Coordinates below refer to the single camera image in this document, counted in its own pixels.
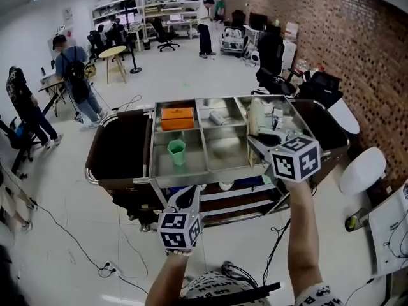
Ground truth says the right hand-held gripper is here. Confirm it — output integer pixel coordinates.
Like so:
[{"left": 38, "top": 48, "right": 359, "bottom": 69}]
[{"left": 246, "top": 131, "right": 321, "bottom": 184}]

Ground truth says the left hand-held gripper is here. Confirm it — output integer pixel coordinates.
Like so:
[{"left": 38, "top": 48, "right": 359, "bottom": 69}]
[{"left": 157, "top": 184, "right": 204, "bottom": 252}]

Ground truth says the steel cart with brown bags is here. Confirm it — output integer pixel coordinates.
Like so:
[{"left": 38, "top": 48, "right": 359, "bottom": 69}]
[{"left": 84, "top": 94, "right": 351, "bottom": 233}]

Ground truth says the person's right forearm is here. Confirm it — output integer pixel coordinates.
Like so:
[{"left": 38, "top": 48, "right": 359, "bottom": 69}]
[{"left": 282, "top": 177, "right": 323, "bottom": 296}]

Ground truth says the person's left forearm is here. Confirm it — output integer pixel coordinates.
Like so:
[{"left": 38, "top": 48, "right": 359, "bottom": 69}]
[{"left": 145, "top": 249, "right": 193, "bottom": 306}]

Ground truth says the small clear packet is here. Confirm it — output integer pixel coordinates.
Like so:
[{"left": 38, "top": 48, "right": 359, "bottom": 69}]
[{"left": 272, "top": 108, "right": 285, "bottom": 131}]

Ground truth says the white oval seat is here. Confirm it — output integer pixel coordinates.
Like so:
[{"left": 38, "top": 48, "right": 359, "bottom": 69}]
[
  {"left": 327, "top": 98, "right": 361, "bottom": 136},
  {"left": 338, "top": 147, "right": 388, "bottom": 198}
]

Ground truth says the person's white printed shirt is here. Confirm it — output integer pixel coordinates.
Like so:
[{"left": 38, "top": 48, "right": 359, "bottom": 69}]
[{"left": 182, "top": 270, "right": 346, "bottom": 306}]

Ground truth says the white power strip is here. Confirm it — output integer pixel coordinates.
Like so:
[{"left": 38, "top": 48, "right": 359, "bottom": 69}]
[{"left": 104, "top": 259, "right": 122, "bottom": 276}]

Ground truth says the green hexagonal cup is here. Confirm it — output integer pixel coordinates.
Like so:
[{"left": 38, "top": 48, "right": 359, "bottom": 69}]
[{"left": 167, "top": 139, "right": 187, "bottom": 166}]

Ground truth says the black office chair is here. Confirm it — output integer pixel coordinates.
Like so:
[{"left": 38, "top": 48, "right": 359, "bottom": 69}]
[
  {"left": 298, "top": 71, "right": 343, "bottom": 108},
  {"left": 86, "top": 29, "right": 106, "bottom": 61},
  {"left": 152, "top": 17, "right": 181, "bottom": 53},
  {"left": 0, "top": 115, "right": 43, "bottom": 180},
  {"left": 250, "top": 32, "right": 298, "bottom": 96}
]

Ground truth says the clear cup with yellow ball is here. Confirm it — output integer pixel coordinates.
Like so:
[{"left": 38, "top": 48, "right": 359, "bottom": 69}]
[{"left": 344, "top": 207, "right": 371, "bottom": 233}]

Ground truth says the small white packet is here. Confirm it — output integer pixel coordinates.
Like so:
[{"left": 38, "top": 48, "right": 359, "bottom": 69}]
[{"left": 208, "top": 111, "right": 228, "bottom": 126}]

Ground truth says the white cabinet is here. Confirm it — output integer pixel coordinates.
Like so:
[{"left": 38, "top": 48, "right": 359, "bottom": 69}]
[{"left": 281, "top": 38, "right": 298, "bottom": 73}]

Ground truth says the orange box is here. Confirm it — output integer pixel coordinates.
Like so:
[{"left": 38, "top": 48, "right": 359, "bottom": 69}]
[{"left": 160, "top": 106, "right": 196, "bottom": 131}]

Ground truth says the black monitor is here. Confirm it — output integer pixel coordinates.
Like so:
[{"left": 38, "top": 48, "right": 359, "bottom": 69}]
[{"left": 248, "top": 11, "right": 269, "bottom": 32}]

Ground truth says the black backpack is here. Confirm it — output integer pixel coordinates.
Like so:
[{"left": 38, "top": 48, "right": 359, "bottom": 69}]
[{"left": 64, "top": 46, "right": 92, "bottom": 104}]

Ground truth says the black pole stand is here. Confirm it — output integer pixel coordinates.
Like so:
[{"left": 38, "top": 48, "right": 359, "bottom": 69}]
[{"left": 124, "top": 0, "right": 143, "bottom": 75}]

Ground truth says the round yellow wooden table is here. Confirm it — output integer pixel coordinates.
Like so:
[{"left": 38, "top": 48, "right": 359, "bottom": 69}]
[{"left": 98, "top": 45, "right": 128, "bottom": 85}]

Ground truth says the folding table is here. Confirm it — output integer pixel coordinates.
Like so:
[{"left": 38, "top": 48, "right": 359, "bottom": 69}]
[{"left": 38, "top": 74, "right": 68, "bottom": 118}]

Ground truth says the white shelving unit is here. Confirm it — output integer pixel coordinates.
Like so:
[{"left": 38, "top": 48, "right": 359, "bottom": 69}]
[{"left": 91, "top": 0, "right": 205, "bottom": 41}]

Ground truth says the white bead bracelet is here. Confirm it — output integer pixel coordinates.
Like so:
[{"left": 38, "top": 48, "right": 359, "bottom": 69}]
[{"left": 165, "top": 247, "right": 194, "bottom": 258}]

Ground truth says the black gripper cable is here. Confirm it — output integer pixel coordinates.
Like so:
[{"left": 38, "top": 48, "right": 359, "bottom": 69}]
[{"left": 261, "top": 217, "right": 292, "bottom": 287}]

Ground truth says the black chest strap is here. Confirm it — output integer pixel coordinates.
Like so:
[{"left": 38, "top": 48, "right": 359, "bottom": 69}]
[{"left": 228, "top": 282, "right": 282, "bottom": 306}]

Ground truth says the black floor cable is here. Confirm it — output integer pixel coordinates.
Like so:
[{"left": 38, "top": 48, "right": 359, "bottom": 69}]
[{"left": 18, "top": 183, "right": 111, "bottom": 279}]

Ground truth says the white wire trolley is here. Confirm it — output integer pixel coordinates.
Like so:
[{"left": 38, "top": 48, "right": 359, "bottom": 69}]
[{"left": 219, "top": 25, "right": 250, "bottom": 57}]

